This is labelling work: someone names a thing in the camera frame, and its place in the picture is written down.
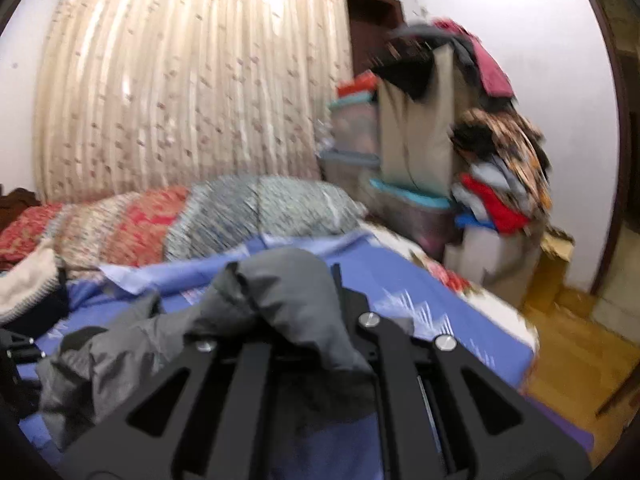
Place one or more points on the small clear storage bin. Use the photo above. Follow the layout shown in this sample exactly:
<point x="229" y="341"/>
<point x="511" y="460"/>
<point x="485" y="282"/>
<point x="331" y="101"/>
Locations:
<point x="355" y="125"/>

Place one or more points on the dark wooden door frame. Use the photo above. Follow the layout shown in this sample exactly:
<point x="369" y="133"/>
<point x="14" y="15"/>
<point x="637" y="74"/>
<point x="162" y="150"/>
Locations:
<point x="617" y="110"/>

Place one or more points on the white floral mattress cover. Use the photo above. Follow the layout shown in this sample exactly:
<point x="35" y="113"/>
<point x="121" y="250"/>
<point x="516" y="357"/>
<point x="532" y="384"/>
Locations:
<point x="450" y="275"/>

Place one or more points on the beige leaf-print curtain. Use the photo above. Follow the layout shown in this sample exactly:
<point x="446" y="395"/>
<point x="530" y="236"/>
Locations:
<point x="190" y="75"/>

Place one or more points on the dark wooden wardrobe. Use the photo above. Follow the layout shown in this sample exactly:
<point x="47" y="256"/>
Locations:
<point x="370" y="25"/>

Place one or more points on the carved wooden headboard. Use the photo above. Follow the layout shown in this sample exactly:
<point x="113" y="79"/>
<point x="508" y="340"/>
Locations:
<point x="17" y="199"/>

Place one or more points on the large teal-lid storage bin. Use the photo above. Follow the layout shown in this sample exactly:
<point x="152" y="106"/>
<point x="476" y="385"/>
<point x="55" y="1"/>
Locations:
<point x="415" y="220"/>

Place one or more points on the pile of mixed clothes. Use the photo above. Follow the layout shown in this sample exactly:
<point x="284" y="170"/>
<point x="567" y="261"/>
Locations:
<point x="465" y="55"/>

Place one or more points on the beige fabric garment bag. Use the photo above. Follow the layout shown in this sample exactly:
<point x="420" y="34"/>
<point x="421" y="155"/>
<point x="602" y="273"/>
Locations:
<point x="415" y="130"/>

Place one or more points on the red folded cloth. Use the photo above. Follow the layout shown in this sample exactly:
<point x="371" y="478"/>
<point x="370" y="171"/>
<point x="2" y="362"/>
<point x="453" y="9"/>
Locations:
<point x="356" y="86"/>

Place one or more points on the red garment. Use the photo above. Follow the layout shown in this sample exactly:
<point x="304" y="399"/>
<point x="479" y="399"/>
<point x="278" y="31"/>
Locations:
<point x="495" y="210"/>

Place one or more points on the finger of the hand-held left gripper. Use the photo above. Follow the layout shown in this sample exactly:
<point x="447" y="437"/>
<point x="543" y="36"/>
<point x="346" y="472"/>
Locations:
<point x="22" y="346"/>

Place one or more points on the black and white knit sweater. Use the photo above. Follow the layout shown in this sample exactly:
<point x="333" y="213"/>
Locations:
<point x="25" y="280"/>

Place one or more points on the grey puffer jacket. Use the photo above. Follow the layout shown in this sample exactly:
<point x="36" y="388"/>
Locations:
<point x="290" y="300"/>

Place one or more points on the orange black patterned garment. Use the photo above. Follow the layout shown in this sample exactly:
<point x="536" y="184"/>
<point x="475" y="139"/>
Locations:
<point x="515" y="150"/>

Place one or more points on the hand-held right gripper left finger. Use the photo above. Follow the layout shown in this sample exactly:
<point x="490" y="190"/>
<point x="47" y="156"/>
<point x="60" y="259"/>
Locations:
<point x="250" y="385"/>

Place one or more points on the cardboard box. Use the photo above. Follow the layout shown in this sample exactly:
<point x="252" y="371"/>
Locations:
<point x="550" y="270"/>

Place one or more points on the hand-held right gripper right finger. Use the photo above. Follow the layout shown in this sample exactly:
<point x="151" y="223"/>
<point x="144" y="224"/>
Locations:
<point x="395" y="360"/>

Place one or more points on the white box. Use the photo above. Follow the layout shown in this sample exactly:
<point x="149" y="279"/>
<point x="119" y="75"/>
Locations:
<point x="495" y="265"/>

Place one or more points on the grey lidded storage bin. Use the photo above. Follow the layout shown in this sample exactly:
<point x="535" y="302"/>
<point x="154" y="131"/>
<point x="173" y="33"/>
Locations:
<point x="350" y="172"/>

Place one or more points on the red floral patchwork quilt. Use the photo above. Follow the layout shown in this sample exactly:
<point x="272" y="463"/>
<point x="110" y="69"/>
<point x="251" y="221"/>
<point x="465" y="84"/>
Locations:
<point x="115" y="230"/>

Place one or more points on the teal patterned pillow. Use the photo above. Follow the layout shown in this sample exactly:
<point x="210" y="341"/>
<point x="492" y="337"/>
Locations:
<point x="260" y="215"/>

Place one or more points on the blue printed bedsheet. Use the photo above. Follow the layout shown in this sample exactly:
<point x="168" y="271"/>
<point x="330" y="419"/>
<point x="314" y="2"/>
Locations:
<point x="400" y="280"/>

